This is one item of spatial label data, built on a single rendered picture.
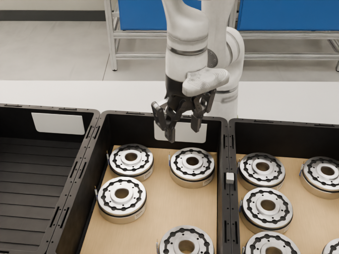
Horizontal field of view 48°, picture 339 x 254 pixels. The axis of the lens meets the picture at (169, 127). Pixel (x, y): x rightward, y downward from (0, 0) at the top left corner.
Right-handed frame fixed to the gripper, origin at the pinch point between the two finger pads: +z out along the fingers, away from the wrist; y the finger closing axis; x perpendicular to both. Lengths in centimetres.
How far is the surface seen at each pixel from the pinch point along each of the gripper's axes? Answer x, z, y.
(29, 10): -295, 91, -35
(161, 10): -157, 52, -90
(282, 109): -17, 27, -53
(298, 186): 16.5, 14.3, -20.9
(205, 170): 3.4, 11.6, -4.3
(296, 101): -18, 27, -61
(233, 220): 20.7, 4.4, 3.1
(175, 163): -2.2, 11.8, 0.1
